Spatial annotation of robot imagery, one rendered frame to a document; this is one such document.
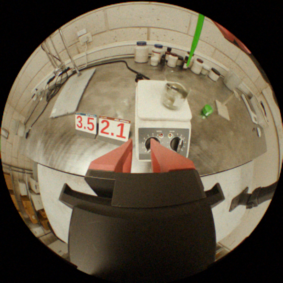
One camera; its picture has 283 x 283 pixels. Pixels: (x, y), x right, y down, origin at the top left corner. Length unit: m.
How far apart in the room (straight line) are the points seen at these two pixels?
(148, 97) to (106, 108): 0.16
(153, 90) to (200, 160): 0.23
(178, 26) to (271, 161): 1.54
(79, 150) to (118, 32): 0.64
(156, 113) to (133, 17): 0.59
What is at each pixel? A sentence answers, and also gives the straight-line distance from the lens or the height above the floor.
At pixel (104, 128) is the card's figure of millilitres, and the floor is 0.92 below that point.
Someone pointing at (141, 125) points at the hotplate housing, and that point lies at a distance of 0.21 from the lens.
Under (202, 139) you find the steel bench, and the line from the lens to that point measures 0.33.
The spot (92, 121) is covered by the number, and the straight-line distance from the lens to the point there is 0.29.
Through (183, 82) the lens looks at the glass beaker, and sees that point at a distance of 0.20.
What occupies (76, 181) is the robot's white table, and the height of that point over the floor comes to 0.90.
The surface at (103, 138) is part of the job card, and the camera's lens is 0.28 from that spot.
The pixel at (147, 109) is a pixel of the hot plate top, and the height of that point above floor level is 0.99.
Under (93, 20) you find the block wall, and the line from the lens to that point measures 0.70.
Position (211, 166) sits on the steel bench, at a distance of 0.34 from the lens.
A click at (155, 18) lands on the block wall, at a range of 0.65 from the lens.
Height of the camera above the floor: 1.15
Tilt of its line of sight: 76 degrees down
